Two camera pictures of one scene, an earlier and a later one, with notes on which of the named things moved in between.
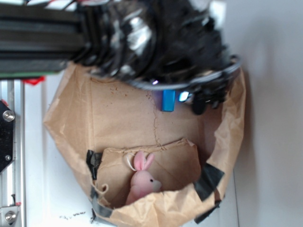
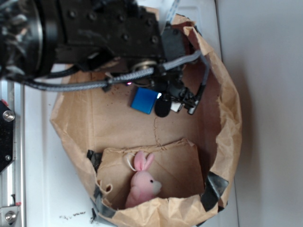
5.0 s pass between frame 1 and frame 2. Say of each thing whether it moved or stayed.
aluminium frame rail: stayed
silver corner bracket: stayed
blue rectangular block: moved
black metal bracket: stayed
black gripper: moved
